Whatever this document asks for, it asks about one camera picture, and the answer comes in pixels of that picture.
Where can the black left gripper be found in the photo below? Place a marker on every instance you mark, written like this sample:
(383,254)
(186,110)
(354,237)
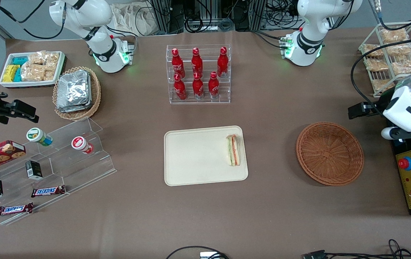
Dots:
(380,105)

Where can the triangle sandwich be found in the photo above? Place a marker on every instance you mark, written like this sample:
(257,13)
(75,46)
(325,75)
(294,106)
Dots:
(233,151)

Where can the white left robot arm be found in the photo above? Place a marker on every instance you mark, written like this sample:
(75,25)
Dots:
(309,32)

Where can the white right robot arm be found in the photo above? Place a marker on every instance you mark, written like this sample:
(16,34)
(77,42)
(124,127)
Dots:
(97,32)

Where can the white snack tray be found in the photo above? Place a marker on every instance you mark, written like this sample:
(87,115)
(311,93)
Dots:
(59,72)

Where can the round brown wicker basket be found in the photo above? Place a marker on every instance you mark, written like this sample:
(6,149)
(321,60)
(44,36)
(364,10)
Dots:
(329,154)

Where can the oval tan wicker basket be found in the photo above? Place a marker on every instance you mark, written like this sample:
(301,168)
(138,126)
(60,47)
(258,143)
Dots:
(96,93)

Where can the cream rectangular tray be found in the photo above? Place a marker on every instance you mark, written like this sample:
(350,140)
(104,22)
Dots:
(198,156)

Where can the green lid yogurt cup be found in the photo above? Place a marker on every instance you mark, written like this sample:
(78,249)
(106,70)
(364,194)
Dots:
(36,135)

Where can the teal snack pack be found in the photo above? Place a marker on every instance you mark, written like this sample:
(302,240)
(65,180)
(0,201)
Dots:
(20,60)
(18,75)

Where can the yellow snack pack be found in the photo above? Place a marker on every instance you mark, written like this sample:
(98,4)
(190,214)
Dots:
(10,73)

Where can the clear bag rice crackers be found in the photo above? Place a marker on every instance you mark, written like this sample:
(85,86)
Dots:
(49,73)
(37,57)
(32,72)
(52,59)

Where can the stack of silver foil packs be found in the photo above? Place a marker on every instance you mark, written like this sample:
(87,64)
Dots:
(74,91)

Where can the red emergency stop button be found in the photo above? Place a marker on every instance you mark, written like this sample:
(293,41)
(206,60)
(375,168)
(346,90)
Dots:
(405,163)

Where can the red lid yogurt cup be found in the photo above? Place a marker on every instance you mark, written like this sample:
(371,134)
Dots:
(79,143)

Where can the snickers bar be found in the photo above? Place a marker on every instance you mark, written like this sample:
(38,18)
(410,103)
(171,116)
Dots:
(14,209)
(48,191)

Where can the clear acrylic stepped stand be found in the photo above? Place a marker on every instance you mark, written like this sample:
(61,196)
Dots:
(83,169)

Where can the clear acrylic bottle rack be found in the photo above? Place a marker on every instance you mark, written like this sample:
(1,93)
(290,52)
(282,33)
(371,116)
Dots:
(223,90)

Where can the beige cloth bag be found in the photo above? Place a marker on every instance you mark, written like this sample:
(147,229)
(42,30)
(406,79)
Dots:
(133,19)

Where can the red cola bottle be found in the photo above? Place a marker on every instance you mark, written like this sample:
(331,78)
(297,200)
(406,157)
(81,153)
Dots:
(198,88)
(178,64)
(180,90)
(222,64)
(197,64)
(213,87)

